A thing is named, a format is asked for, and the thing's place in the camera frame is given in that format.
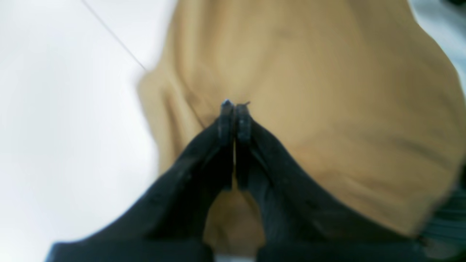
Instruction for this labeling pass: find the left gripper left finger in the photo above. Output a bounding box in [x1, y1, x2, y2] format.
[46, 100, 235, 262]

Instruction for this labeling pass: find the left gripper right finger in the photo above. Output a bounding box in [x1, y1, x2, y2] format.
[235, 104, 427, 262]

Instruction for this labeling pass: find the brown t-shirt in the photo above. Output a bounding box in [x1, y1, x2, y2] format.
[138, 0, 465, 248]

